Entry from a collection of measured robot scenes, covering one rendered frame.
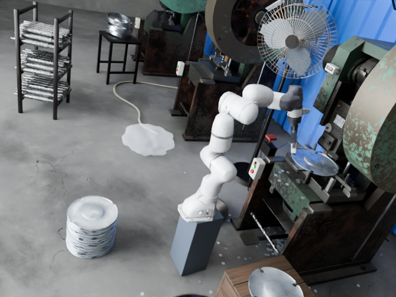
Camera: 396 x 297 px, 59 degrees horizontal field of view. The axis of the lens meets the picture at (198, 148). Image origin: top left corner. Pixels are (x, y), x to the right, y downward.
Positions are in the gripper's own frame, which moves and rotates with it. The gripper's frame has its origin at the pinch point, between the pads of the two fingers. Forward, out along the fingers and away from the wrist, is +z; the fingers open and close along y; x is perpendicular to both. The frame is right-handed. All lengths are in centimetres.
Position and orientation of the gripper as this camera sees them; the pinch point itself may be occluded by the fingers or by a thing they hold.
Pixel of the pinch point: (293, 147)
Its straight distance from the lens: 220.4
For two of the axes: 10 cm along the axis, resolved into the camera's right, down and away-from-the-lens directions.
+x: 9.3, 0.8, -3.6
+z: 0.8, 9.1, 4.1
